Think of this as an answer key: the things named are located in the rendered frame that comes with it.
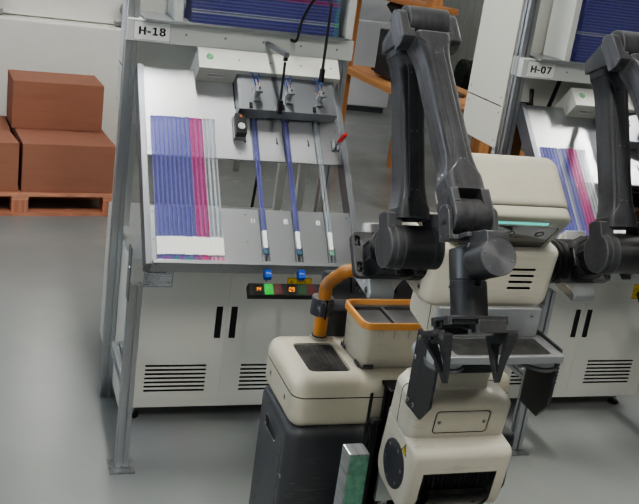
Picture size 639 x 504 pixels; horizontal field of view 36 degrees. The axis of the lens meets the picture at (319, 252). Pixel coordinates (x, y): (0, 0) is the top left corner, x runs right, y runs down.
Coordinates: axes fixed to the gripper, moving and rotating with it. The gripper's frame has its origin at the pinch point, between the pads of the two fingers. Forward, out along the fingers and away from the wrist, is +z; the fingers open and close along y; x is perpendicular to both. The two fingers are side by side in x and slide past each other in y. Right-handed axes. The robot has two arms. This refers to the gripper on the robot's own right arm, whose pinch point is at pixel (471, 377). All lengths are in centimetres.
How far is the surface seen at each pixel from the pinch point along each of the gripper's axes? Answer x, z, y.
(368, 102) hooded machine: 773, -283, 304
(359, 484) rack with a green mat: -10.1, 14.0, -22.4
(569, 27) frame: 164, -128, 132
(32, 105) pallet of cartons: 441, -160, -43
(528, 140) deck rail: 178, -88, 122
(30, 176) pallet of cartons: 423, -114, -44
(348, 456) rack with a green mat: -11.8, 10.2, -24.6
